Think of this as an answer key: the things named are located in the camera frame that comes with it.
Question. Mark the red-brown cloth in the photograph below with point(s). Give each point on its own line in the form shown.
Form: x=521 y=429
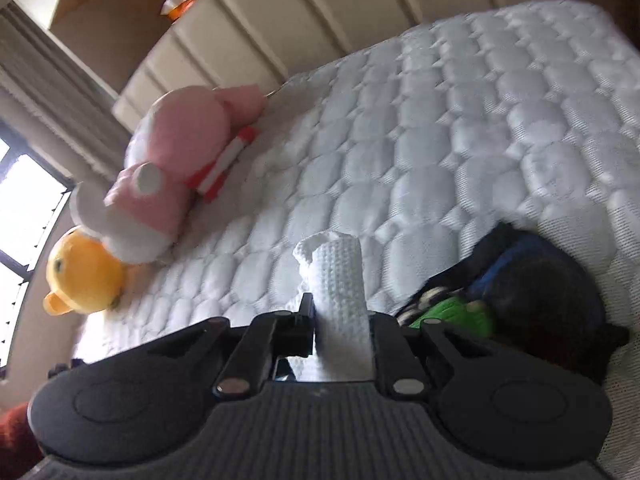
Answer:
x=15 y=435

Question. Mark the red and white striped plush stick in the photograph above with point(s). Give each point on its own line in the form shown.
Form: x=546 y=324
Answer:
x=225 y=160

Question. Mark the beige curtain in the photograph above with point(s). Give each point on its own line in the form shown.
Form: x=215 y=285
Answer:
x=50 y=85

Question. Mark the beige padded headboard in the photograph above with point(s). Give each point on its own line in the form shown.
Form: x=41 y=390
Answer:
x=300 y=10

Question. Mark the yellow plush toy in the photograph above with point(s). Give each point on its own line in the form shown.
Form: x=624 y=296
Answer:
x=85 y=270

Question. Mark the pink and white plush toy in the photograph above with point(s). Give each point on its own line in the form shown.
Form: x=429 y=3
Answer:
x=190 y=130

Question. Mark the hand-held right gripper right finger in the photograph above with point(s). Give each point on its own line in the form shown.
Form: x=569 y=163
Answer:
x=385 y=340

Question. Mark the crochet doll green sweater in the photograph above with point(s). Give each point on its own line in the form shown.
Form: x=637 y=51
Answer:
x=460 y=317

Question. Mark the white waffle towel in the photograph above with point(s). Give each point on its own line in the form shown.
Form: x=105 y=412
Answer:
x=340 y=285

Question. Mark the window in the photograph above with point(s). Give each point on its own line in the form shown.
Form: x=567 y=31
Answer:
x=30 y=200

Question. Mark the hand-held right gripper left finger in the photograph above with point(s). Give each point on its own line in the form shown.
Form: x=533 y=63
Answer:
x=300 y=332

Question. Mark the white quilted mattress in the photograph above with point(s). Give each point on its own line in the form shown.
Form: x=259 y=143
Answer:
x=450 y=135

